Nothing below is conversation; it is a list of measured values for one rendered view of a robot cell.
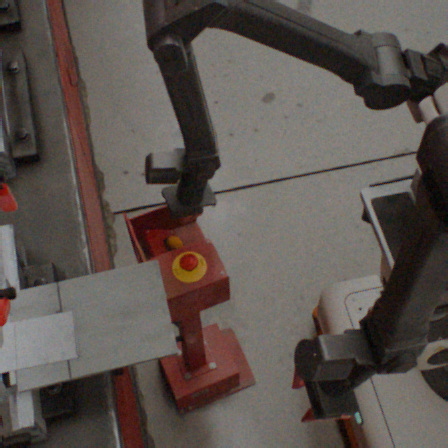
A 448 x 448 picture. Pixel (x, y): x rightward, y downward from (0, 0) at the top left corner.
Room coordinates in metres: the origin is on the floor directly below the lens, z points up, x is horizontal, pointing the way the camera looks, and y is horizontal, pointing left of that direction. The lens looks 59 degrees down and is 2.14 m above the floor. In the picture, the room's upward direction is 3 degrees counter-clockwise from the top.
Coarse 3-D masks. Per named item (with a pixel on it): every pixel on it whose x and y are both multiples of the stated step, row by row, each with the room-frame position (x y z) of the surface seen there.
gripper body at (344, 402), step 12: (324, 384) 0.34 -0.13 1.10; (336, 384) 0.33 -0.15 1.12; (348, 384) 0.33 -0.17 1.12; (360, 384) 0.33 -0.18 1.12; (324, 396) 0.32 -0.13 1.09; (336, 396) 0.32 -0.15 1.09; (348, 396) 0.33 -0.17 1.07; (324, 408) 0.31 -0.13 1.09; (336, 408) 0.31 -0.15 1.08; (348, 408) 0.31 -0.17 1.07
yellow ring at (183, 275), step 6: (186, 252) 0.74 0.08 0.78; (192, 252) 0.74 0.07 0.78; (198, 258) 0.73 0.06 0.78; (174, 264) 0.72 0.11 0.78; (204, 264) 0.71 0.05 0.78; (174, 270) 0.70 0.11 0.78; (180, 270) 0.70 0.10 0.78; (186, 270) 0.70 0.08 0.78; (192, 270) 0.70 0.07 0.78; (198, 270) 0.70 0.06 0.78; (204, 270) 0.70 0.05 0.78; (180, 276) 0.69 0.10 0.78; (186, 276) 0.69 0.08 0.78; (192, 276) 0.69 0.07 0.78; (198, 276) 0.69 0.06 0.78
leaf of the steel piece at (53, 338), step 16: (32, 320) 0.51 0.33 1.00; (48, 320) 0.50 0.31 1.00; (64, 320) 0.50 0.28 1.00; (16, 336) 0.48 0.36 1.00; (32, 336) 0.48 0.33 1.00; (48, 336) 0.48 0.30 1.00; (64, 336) 0.47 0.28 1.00; (16, 352) 0.45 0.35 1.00; (32, 352) 0.45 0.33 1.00; (48, 352) 0.45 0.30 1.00; (64, 352) 0.45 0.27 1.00
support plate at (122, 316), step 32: (32, 288) 0.57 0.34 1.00; (64, 288) 0.56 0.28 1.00; (96, 288) 0.56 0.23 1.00; (128, 288) 0.56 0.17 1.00; (160, 288) 0.55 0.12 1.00; (96, 320) 0.50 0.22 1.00; (128, 320) 0.50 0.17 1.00; (160, 320) 0.50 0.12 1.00; (96, 352) 0.44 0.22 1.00; (128, 352) 0.44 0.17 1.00; (160, 352) 0.44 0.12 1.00; (32, 384) 0.39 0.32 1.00
